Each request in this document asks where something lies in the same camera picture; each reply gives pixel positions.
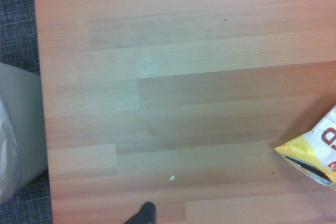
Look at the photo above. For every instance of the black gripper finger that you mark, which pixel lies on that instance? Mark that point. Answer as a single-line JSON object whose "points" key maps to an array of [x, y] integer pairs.
{"points": [[145, 214]]}

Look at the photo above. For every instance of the grey plastic trash bin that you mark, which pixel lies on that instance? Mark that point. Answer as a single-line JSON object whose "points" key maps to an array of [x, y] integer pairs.
{"points": [[25, 119]]}

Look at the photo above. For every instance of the small white paper scrap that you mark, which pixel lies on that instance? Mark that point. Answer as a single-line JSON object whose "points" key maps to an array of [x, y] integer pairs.
{"points": [[172, 178]]}

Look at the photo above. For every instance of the yellow white chip bag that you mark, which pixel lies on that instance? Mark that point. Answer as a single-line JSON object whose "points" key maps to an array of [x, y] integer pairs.
{"points": [[319, 150]]}

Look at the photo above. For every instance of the clear plastic bin liner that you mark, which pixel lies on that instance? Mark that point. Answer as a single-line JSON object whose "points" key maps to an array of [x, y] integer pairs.
{"points": [[8, 150]]}

